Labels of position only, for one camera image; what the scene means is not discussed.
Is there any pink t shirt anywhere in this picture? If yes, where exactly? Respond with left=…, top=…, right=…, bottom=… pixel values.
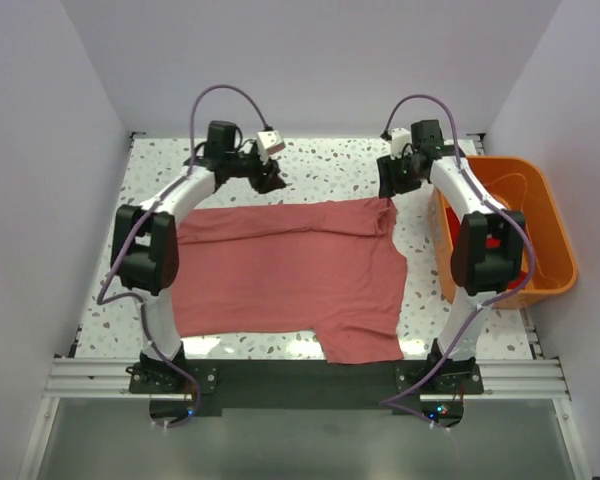
left=171, top=197, right=407, bottom=364

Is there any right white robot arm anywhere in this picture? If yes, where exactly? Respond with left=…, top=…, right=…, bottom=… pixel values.
left=377, top=120, right=530, bottom=393

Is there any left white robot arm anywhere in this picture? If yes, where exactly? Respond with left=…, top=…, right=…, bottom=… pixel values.
left=105, top=121, right=286, bottom=393

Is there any orange plastic bin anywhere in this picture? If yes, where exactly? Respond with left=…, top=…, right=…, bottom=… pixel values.
left=428, top=156, right=577, bottom=309

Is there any red t shirt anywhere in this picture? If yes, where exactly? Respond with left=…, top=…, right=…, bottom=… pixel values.
left=485, top=234, right=526, bottom=292

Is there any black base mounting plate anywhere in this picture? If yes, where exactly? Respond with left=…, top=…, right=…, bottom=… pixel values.
left=126, top=358, right=484, bottom=426

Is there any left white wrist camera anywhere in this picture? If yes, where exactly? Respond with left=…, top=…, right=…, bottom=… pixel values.
left=255, top=130, right=286, bottom=164

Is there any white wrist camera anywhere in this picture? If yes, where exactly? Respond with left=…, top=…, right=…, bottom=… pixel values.
left=381, top=127, right=412, bottom=160
left=255, top=130, right=286, bottom=164

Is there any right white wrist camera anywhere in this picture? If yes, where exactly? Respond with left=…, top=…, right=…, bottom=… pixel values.
left=381, top=127, right=412, bottom=160

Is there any aluminium rail frame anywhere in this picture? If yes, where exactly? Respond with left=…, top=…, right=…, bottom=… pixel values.
left=17, top=130, right=596, bottom=480

